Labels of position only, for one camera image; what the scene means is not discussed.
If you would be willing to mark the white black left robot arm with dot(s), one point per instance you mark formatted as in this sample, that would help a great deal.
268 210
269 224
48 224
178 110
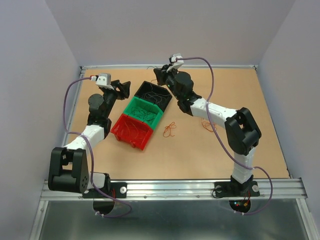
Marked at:
68 169

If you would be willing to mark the black plastic bin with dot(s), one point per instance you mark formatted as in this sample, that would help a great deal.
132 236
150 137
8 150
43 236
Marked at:
154 94

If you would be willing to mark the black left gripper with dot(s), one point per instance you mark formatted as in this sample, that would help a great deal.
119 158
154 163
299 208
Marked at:
124 89

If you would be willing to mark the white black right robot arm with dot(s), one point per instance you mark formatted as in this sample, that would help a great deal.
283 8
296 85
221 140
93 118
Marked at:
242 131

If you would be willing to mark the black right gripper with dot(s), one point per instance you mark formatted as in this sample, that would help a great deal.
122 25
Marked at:
161 73

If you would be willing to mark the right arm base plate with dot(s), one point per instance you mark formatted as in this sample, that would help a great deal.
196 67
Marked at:
228 189

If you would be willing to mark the aluminium mounting rail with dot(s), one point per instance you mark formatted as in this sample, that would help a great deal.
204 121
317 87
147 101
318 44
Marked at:
186 190

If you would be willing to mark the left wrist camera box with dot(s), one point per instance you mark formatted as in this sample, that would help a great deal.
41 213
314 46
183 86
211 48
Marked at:
102 80

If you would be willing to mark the green plastic bin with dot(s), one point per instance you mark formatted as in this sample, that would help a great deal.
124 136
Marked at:
144 111

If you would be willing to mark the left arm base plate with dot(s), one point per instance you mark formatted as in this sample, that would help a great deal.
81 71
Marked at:
116 190

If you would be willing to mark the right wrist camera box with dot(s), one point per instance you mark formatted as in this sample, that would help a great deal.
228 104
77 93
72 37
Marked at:
176 61

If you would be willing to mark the red plastic bin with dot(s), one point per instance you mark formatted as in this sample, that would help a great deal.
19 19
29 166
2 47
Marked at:
132 131

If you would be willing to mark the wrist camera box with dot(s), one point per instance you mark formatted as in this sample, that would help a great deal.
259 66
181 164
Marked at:
176 61
102 80

